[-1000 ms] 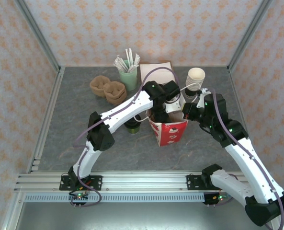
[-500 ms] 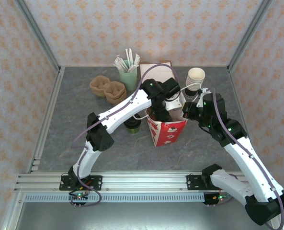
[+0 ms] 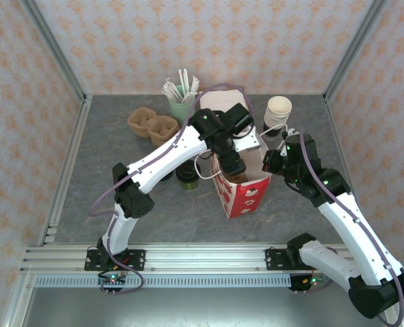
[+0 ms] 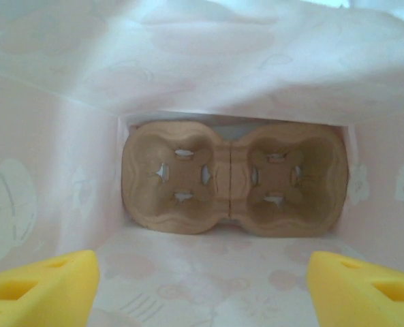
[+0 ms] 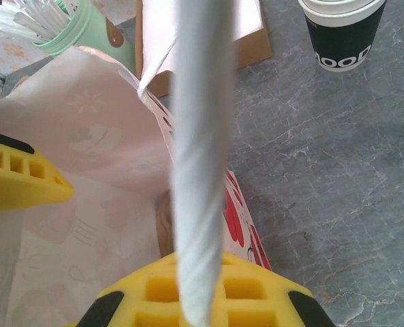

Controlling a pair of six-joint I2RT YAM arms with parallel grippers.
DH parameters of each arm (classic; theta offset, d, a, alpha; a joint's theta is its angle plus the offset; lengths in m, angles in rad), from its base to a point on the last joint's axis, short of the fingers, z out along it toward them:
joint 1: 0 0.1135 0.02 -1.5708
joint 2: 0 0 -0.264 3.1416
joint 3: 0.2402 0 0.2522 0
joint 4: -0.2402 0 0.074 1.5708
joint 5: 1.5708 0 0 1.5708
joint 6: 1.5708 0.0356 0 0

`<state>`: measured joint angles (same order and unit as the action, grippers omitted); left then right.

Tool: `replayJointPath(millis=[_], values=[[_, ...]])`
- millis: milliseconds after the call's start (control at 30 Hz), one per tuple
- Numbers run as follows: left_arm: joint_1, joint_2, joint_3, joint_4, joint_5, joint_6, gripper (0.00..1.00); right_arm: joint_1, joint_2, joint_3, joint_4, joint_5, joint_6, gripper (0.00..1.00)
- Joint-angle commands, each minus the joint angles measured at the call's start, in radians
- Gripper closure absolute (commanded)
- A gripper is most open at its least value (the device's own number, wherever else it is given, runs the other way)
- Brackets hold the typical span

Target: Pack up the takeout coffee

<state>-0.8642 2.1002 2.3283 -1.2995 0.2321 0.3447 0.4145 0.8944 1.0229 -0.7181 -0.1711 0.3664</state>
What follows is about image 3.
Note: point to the aluminium frame post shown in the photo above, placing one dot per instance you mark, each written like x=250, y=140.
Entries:
x=54, y=51
x=355, y=51

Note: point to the red white paper bag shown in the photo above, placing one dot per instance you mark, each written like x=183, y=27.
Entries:
x=246, y=197

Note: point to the stack of black lids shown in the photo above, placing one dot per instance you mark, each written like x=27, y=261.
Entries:
x=167, y=176

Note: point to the grey metal sheet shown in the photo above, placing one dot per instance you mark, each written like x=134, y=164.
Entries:
x=201, y=306

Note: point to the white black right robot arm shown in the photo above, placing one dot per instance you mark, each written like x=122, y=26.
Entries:
x=341, y=225

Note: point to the small circuit board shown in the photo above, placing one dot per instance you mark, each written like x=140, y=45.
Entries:
x=113, y=280
x=312, y=281

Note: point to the mint green straw cup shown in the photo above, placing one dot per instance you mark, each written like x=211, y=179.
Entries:
x=179, y=109

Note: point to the paper wrapped straw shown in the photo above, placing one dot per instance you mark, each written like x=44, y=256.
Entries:
x=181, y=85
x=173, y=89
x=169, y=93
x=193, y=88
x=186, y=83

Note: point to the aluminium side rail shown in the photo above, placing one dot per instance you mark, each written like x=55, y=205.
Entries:
x=69, y=163
x=344, y=153

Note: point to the aluminium mounting rail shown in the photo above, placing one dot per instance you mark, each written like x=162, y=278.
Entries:
x=205, y=257

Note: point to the stack of beige paper cups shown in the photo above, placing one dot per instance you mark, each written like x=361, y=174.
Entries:
x=278, y=107

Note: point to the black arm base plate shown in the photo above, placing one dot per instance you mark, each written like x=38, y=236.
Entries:
x=137, y=259
x=273, y=259

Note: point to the stack of pale napkins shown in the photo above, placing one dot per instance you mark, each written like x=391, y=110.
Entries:
x=218, y=100

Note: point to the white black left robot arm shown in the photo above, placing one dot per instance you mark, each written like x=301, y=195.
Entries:
x=167, y=160

